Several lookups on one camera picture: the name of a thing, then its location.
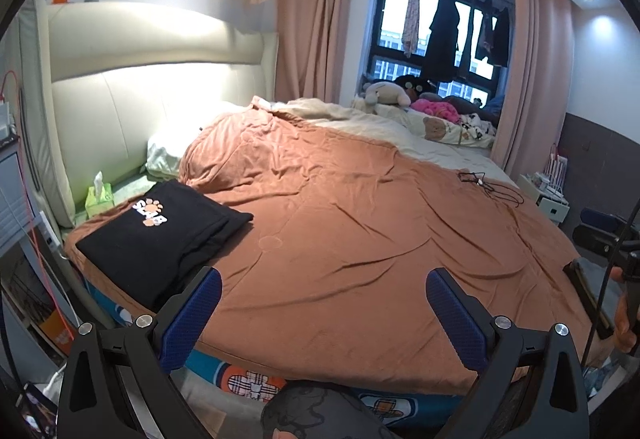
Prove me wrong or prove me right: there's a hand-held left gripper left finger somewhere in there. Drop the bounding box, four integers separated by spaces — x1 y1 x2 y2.
57 265 223 439

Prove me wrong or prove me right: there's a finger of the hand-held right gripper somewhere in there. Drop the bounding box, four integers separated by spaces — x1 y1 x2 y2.
579 209 626 227

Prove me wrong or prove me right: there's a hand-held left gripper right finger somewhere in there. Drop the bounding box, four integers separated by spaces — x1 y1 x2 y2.
425 267 591 439

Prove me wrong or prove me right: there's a dark grey cloth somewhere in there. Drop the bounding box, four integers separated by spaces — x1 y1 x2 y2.
562 258 614 341

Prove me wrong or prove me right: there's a black paw print garment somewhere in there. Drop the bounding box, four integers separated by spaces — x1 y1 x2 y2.
75 180 226 310

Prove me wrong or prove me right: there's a person's right hand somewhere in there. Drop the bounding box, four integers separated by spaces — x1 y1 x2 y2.
614 286 640 352

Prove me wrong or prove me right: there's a white nightstand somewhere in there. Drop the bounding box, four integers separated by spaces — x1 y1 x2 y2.
517 173 571 222

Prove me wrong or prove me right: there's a blue printed bed sheet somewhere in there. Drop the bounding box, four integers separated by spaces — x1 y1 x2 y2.
85 279 501 426

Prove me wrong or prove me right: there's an orange box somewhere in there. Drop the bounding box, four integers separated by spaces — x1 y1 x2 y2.
37 309 77 356

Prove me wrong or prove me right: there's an orange blanket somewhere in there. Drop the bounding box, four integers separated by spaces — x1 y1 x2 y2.
67 112 608 395

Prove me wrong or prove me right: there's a green tissue box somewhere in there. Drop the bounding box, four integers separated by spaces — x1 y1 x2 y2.
84 170 116 220

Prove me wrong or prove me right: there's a dark blue cloth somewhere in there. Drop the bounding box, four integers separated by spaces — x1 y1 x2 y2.
442 94 503 125

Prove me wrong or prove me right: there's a black white patterned cloth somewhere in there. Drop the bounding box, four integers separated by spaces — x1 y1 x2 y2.
459 113 498 138

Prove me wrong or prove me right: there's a pink curtain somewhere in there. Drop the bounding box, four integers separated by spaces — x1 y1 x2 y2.
274 0 353 106
490 0 575 182

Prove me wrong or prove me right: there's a white power strip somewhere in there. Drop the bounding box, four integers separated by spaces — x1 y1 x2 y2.
37 212 64 251

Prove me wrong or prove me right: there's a white pillow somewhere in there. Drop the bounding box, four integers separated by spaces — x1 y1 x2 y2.
145 102 251 180

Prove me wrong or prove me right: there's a small lit screen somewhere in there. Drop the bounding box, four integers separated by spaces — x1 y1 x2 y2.
20 381 59 439

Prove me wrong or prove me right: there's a pink cloth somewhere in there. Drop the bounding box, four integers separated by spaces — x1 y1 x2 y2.
411 99 463 124

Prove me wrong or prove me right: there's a dark hanging garment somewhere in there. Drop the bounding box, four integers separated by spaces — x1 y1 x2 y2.
460 0 484 70
475 4 512 68

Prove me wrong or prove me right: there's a grey bedside cabinet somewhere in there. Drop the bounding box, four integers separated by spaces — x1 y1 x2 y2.
0 134 56 260

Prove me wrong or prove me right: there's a dark plush toy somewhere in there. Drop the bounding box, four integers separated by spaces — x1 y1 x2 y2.
395 74 442 103

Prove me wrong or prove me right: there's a white plush toy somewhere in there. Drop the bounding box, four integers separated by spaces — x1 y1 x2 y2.
361 80 413 115

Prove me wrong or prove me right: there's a dark hanging coat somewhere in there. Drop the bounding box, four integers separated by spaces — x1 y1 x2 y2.
424 0 462 82

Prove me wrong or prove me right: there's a cream padded headboard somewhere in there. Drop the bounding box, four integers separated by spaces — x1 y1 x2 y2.
17 0 280 230

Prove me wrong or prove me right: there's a floral hanging garment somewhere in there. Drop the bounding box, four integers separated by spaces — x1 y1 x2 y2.
400 0 422 59

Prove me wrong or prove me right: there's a dark framed window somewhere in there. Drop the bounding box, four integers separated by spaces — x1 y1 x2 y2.
367 0 516 112

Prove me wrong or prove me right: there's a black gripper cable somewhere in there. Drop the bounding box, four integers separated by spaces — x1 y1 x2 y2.
580 202 640 365

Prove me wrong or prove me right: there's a red cable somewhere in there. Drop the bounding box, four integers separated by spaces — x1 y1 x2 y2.
0 72 72 345

